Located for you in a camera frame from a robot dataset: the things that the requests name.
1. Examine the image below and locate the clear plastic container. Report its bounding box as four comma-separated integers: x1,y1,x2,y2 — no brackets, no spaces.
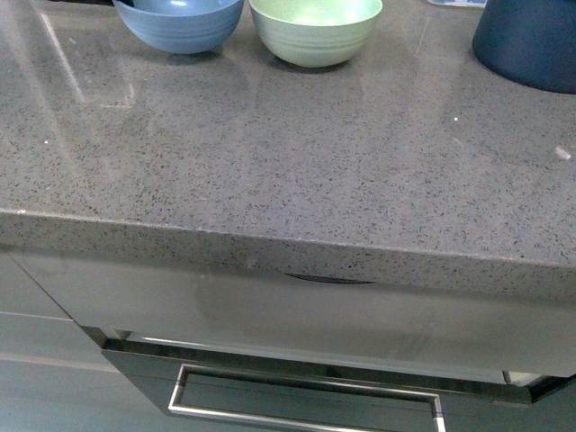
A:
427,0,487,8

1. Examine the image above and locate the grey drawer front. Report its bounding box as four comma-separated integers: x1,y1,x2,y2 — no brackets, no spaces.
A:
13,251,575,380

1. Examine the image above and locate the blue bowl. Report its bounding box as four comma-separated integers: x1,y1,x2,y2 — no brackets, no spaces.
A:
113,1,244,54

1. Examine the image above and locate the dark blue saucepan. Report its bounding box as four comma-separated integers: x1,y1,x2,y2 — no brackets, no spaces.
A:
472,0,575,95

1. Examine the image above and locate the steel oven handle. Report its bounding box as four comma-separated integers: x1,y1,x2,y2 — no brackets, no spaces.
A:
167,364,446,431

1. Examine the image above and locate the green bowl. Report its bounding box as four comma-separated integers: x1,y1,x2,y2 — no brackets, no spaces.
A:
249,0,383,68

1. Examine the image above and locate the black oven door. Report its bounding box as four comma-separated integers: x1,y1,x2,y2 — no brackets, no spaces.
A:
102,337,575,431

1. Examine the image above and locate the grey cabinet door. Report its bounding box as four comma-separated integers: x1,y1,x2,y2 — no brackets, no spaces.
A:
1,253,188,431

